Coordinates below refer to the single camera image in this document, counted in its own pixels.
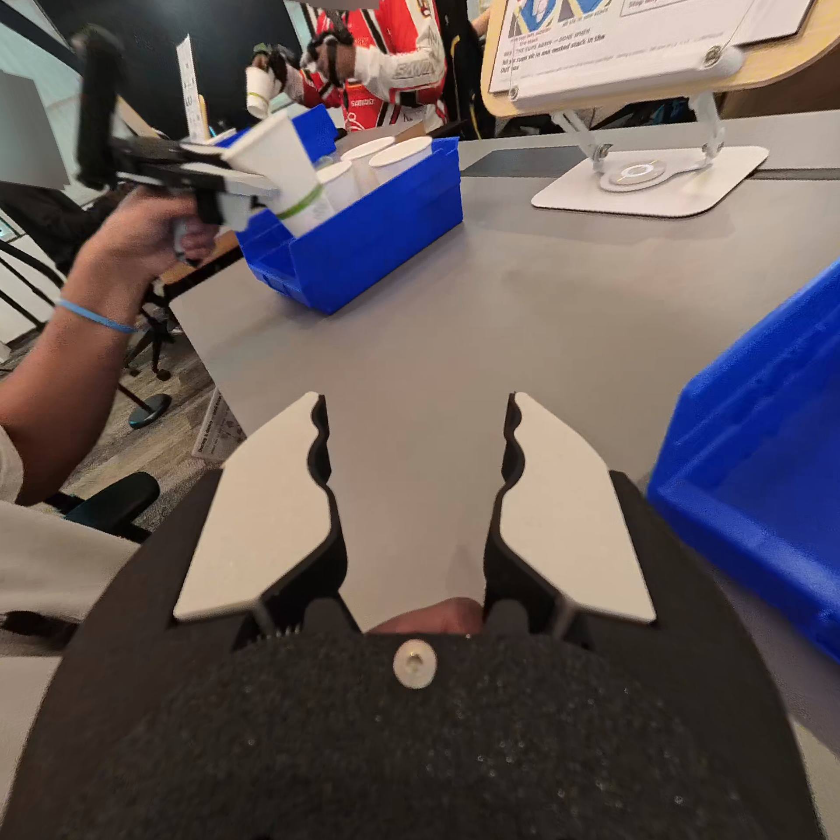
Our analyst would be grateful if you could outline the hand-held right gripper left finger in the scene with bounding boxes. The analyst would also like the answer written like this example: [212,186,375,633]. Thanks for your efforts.
[172,392,348,634]

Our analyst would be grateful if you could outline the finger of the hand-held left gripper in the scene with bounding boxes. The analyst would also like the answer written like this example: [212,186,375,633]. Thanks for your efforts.
[178,128,238,160]
[217,172,283,232]

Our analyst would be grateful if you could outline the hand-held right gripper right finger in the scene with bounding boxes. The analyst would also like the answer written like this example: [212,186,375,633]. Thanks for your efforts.
[483,392,658,637]

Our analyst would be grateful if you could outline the white paper cup green band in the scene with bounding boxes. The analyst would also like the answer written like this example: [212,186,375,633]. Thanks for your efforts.
[222,110,336,238]

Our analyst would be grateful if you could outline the blue plastic bin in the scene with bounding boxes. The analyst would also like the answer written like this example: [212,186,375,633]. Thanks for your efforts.
[235,136,463,316]
[646,259,840,664]
[217,104,340,165]

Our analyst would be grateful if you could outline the set of white paper cups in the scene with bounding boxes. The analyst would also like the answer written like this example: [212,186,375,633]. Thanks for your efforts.
[315,134,434,214]

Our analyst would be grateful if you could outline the person's left forearm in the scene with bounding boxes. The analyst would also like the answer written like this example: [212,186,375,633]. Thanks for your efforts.
[0,308,135,506]

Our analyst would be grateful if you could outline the person's left hand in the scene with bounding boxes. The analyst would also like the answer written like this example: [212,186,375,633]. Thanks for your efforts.
[61,190,221,330]

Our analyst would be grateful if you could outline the person's right hand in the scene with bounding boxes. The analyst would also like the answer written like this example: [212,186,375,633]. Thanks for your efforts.
[366,597,487,636]

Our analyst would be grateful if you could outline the wooden board document stand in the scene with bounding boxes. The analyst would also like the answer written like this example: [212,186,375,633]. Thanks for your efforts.
[115,95,165,142]

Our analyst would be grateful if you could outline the grey table with wooden edge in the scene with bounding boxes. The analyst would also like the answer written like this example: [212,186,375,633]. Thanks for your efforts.
[157,230,244,290]

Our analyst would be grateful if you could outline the white paper sign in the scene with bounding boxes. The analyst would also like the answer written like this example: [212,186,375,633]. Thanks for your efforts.
[176,34,201,142]

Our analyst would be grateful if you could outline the small printed paper sheet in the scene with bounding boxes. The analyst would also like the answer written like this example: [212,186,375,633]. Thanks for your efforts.
[192,387,248,460]

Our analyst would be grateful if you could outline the black tripod stand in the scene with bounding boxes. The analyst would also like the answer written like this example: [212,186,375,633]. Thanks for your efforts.
[0,239,173,431]

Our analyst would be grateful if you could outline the blue wristband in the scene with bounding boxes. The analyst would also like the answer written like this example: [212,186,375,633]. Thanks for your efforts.
[56,298,140,336]

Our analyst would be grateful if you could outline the instruction sheet on stand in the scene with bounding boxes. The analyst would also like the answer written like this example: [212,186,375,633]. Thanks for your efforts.
[508,45,770,219]

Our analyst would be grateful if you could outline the tan cardboard box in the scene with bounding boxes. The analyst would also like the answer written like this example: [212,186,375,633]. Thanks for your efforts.
[718,72,840,120]

